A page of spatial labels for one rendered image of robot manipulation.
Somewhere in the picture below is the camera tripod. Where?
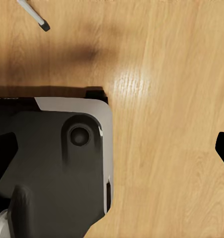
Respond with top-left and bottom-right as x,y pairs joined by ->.
16,0 -> 50,31

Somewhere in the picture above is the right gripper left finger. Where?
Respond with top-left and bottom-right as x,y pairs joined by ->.
0,132 -> 18,179

